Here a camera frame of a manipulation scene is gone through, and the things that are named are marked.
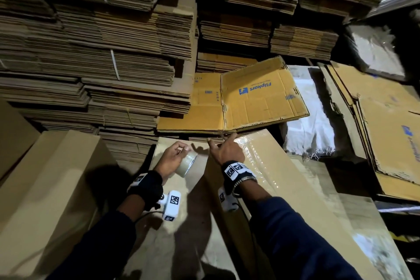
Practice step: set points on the person's left forearm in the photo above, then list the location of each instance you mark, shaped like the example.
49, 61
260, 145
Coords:
92, 243

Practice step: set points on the person's right hand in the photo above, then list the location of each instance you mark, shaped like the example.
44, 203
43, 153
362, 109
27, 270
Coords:
226, 150

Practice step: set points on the pile of brown cartons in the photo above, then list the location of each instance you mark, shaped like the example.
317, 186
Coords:
341, 112

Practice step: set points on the plywood work board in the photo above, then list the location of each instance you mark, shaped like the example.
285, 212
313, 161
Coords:
164, 243

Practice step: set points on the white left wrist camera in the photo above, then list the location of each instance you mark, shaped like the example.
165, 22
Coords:
172, 205

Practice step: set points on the person's right forearm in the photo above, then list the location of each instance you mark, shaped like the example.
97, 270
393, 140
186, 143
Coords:
295, 237

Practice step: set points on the black right wrist band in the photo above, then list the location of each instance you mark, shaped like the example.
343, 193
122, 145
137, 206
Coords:
236, 175

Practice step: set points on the clear tape roll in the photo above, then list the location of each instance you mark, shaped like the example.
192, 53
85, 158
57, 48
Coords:
187, 162

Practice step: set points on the stacks of flat cardboard bundles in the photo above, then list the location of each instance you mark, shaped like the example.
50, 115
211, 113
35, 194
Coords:
79, 53

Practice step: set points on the brown cardboard box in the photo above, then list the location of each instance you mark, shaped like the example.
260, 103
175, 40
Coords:
13, 135
295, 198
46, 198

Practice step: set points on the yellow carton with blue print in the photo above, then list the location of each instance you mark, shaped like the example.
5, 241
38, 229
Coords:
262, 93

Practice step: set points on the clear plastic sheet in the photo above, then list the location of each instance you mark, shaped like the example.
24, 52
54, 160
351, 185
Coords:
375, 50

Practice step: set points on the person's left hand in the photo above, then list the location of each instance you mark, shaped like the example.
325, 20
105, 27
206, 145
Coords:
169, 158

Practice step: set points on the white plastic sack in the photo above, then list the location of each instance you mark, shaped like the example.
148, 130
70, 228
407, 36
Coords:
312, 119

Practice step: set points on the brown carton blue print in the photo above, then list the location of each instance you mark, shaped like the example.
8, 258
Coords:
390, 132

